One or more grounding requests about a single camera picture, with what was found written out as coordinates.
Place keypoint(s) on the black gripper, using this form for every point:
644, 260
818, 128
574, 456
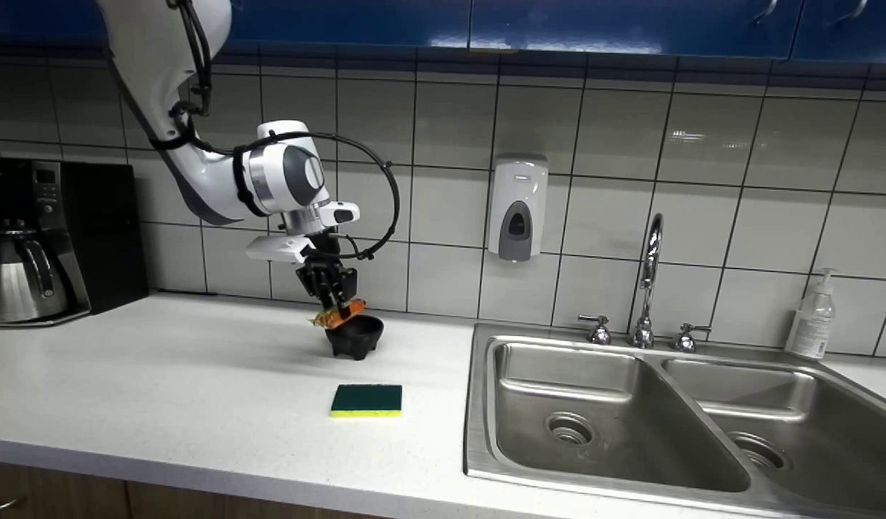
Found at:
324, 259

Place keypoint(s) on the orange snack bar packet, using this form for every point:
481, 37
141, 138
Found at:
344, 312

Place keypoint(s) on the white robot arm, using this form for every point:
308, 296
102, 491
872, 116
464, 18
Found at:
164, 59

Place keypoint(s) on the small black bowl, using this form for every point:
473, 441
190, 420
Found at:
357, 338

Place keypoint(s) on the green and yellow sponge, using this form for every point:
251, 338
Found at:
367, 396

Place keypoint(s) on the black coffee maker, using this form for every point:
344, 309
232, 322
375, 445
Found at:
106, 232

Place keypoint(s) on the wooden lower cabinet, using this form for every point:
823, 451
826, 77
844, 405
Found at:
171, 500

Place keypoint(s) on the round sink drain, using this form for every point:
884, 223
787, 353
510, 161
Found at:
569, 429
761, 455

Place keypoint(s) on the stainless steel double sink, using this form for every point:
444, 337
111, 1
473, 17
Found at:
595, 386

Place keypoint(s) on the chrome faucet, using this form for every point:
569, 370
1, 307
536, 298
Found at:
652, 269

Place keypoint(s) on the blue upper cabinet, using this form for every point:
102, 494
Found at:
559, 24

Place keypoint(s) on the clear pump soap bottle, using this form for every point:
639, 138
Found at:
813, 322

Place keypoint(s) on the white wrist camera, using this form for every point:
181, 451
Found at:
278, 250

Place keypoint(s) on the white wall soap dispenser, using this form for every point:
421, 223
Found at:
518, 206

